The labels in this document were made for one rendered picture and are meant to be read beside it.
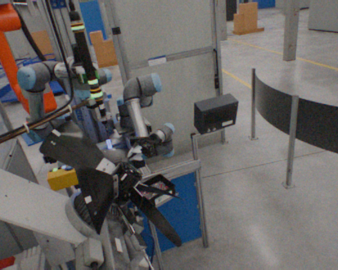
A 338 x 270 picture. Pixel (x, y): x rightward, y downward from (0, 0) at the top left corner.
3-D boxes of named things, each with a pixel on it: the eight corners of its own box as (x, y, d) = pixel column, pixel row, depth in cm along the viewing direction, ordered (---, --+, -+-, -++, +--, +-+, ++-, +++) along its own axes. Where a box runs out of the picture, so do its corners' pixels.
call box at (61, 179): (53, 194, 149) (46, 179, 144) (53, 184, 157) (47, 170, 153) (81, 185, 153) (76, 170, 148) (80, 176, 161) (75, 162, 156)
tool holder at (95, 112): (98, 124, 103) (92, 101, 99) (87, 122, 107) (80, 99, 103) (115, 115, 109) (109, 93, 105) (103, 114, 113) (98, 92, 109)
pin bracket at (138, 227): (122, 237, 119) (134, 222, 118) (121, 229, 124) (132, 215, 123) (132, 242, 121) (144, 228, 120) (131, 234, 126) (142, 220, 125)
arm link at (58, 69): (58, 74, 165) (115, 86, 141) (42, 80, 158) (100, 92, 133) (53, 56, 159) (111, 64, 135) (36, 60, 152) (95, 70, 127)
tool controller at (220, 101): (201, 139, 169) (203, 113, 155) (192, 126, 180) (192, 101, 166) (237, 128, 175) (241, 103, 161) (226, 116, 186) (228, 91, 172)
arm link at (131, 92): (116, 78, 149) (140, 161, 146) (135, 74, 151) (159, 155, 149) (116, 85, 160) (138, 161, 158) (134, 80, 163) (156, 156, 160)
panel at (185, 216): (102, 278, 193) (74, 210, 163) (102, 276, 194) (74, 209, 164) (203, 237, 212) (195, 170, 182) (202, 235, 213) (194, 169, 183)
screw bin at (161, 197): (145, 212, 148) (143, 202, 145) (132, 197, 161) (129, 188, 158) (176, 194, 157) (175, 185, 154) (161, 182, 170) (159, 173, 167)
